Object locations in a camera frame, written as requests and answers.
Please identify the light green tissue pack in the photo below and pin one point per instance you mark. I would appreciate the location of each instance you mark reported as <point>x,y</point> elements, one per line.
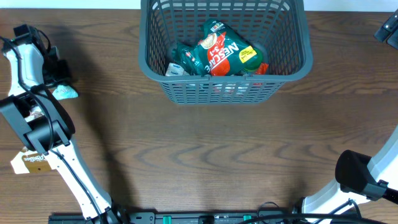
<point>63,92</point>

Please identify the clear bag of tissue packs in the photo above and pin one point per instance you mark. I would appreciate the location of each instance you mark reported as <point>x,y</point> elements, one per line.
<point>175,70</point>

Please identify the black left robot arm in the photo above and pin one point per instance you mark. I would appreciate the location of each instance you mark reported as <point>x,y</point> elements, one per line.
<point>43,125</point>

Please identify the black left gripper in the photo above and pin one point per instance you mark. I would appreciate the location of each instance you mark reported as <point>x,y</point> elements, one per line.
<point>66,77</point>

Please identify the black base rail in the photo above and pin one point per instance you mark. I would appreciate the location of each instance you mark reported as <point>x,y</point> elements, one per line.
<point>175,218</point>

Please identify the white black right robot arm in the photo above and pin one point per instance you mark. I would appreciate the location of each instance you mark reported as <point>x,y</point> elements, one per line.
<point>358,179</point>

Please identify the green lid jar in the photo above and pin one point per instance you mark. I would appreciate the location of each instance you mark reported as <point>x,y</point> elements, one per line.
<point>252,65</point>

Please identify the beige cookie bag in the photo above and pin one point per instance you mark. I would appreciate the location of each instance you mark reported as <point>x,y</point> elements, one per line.
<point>27,161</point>

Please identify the green Nescafe coffee bag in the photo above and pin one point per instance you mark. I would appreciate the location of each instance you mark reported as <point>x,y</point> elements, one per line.
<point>222,52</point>

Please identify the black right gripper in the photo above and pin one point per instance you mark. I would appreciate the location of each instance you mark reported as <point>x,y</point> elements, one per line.
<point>387,30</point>

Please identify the orange spaghetti packet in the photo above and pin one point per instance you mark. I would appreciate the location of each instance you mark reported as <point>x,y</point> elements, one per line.
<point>262,69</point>

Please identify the grey plastic basket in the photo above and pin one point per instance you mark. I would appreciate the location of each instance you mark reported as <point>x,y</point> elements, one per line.
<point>278,28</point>

